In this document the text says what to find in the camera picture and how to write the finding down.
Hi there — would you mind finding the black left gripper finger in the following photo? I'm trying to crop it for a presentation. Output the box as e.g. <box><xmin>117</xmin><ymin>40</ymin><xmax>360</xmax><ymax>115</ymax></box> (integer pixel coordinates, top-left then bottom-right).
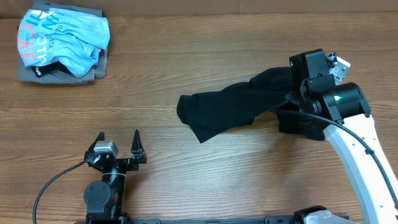
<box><xmin>131</xmin><ymin>129</ymin><xmax>145</xmax><ymax>156</ymax></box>
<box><xmin>87</xmin><ymin>131</ymin><xmax>105</xmax><ymax>152</ymax></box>

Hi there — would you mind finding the black t-shirt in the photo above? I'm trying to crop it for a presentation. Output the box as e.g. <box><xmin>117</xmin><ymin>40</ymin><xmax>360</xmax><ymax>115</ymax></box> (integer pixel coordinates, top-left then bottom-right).
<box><xmin>176</xmin><ymin>66</ymin><xmax>326</xmax><ymax>144</ymax></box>

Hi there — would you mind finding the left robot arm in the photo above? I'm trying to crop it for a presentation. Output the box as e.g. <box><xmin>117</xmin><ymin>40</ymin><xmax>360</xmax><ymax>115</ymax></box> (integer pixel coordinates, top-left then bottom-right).
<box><xmin>83</xmin><ymin>130</ymin><xmax>147</xmax><ymax>224</ymax></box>

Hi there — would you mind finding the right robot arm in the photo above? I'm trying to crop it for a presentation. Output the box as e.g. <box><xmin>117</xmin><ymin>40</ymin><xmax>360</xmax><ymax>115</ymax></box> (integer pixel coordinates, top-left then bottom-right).
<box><xmin>289</xmin><ymin>49</ymin><xmax>397</xmax><ymax>223</ymax></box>

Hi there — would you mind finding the black garment with white print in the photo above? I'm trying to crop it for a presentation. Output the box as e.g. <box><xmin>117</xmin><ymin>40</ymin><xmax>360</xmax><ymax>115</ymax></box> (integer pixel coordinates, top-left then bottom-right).
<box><xmin>31</xmin><ymin>62</ymin><xmax>71</xmax><ymax>78</ymax></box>

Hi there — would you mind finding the grey folded garment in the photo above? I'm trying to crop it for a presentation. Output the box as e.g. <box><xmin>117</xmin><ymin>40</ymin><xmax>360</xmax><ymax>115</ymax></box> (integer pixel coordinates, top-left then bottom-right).
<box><xmin>17</xmin><ymin>0</ymin><xmax>108</xmax><ymax>84</ymax></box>

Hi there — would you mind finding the light blue printed t-shirt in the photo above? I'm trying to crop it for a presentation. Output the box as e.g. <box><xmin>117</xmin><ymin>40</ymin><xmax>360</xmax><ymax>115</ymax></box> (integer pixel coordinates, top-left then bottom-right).
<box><xmin>17</xmin><ymin>8</ymin><xmax>111</xmax><ymax>77</ymax></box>

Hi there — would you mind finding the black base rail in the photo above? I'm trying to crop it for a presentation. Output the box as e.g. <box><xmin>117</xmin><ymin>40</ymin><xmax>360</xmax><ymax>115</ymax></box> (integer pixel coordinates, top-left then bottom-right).
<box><xmin>88</xmin><ymin>215</ymin><xmax>300</xmax><ymax>224</ymax></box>

